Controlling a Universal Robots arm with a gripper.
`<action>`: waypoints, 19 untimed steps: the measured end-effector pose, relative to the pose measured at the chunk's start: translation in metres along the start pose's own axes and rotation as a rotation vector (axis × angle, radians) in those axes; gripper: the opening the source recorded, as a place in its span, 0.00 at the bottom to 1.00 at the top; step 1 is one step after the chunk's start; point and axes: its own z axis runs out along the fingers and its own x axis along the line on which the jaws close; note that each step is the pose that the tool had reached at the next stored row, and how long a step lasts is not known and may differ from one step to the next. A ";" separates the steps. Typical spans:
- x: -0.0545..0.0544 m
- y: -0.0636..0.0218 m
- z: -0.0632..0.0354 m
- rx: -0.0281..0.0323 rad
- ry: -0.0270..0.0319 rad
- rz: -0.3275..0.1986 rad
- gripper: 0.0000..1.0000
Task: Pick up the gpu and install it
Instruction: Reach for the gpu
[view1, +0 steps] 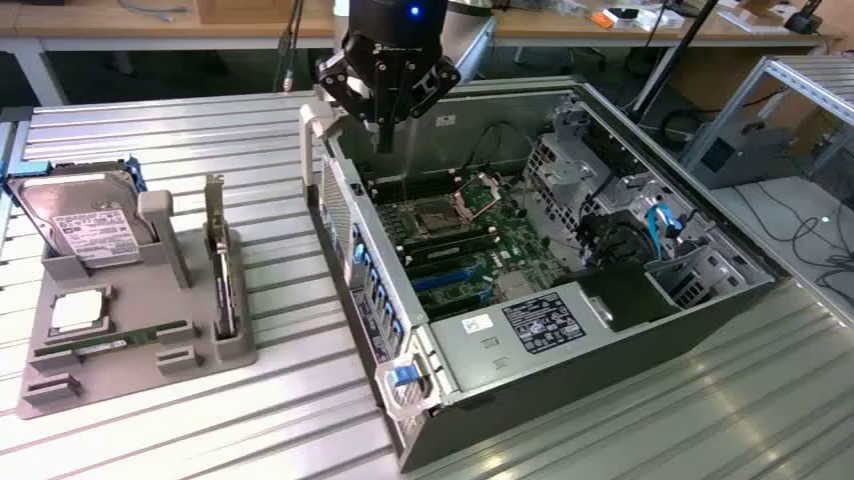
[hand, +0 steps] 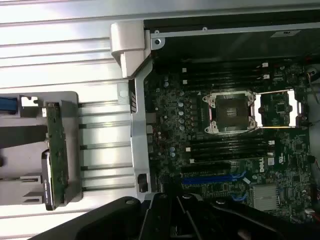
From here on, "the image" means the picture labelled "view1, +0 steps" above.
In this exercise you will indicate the thin locking lever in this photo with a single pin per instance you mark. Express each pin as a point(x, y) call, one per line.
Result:
point(404, 190)

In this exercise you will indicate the silver chipset heatsink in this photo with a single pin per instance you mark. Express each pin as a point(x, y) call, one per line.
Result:
point(515, 285)

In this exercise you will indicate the white flat box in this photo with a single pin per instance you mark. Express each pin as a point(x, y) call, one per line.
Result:
point(754, 22)

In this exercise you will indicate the expansion card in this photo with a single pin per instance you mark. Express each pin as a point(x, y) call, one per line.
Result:
point(222, 290)

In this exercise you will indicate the black RAM stick with label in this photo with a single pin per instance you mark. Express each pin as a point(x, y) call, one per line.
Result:
point(447, 252)

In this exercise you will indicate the blue expansion slot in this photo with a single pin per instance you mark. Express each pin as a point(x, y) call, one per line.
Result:
point(443, 280)

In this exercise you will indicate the metal disk bay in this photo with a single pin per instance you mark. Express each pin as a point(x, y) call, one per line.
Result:
point(700, 280)

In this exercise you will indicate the black expansion slot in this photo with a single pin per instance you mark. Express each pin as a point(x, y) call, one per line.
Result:
point(433, 270)
point(460, 306)

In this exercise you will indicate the CPU socket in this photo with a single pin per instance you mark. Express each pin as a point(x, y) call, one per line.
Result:
point(436, 217)

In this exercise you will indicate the silver CPU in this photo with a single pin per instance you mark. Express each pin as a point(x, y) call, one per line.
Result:
point(78, 312)

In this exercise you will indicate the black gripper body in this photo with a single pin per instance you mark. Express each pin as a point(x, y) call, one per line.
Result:
point(393, 30)

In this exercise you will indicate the aluminium profile frame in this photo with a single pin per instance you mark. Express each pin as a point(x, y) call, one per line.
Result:
point(810, 75)

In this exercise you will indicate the blue card retention clip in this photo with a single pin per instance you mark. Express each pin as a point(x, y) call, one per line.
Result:
point(397, 334)
point(385, 302)
point(363, 257)
point(373, 281)

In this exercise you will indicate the green RAM stick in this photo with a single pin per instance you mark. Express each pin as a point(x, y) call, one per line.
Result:
point(113, 340)

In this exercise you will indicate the white device box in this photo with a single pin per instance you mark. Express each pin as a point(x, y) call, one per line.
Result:
point(656, 21)

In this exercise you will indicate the black RAM slot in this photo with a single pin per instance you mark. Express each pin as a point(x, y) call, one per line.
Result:
point(443, 234)
point(416, 194)
point(409, 180)

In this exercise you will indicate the orange and white box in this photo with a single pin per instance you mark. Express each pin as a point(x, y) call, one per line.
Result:
point(603, 19)

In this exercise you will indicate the metal drive cage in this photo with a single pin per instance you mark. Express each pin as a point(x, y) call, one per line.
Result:
point(556, 175)

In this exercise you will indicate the hard disk with blue carrier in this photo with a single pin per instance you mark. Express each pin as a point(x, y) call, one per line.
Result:
point(80, 210)

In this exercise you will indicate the grey equipment box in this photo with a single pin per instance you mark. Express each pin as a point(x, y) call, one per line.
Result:
point(740, 155)

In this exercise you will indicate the green motherboard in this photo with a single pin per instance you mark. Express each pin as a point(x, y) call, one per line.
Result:
point(513, 235)

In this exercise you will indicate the black desk device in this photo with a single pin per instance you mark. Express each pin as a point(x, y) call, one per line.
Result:
point(800, 22)

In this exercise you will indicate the black plastic shroud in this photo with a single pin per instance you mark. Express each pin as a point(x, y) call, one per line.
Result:
point(627, 300)

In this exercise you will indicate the wooden desk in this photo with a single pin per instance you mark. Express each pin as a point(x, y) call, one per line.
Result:
point(523, 27)
point(80, 20)

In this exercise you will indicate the grey power supply unit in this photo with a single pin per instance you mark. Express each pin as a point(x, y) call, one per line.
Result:
point(480, 360)

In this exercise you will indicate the metal socket cover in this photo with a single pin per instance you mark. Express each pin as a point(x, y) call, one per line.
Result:
point(461, 205)

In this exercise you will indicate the black front fan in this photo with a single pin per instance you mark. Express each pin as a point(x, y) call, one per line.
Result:
point(609, 237)

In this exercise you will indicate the blue case latch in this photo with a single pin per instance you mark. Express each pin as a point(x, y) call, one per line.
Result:
point(403, 376)

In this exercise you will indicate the open dark PC case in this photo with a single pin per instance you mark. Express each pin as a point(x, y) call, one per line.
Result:
point(600, 380)

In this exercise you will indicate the grey parts rack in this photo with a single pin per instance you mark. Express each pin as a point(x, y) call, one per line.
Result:
point(133, 320)

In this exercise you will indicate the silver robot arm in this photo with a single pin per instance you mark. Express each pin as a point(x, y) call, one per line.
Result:
point(476, 50)

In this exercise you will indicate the black tripod pole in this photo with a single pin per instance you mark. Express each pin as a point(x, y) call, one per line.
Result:
point(675, 55)

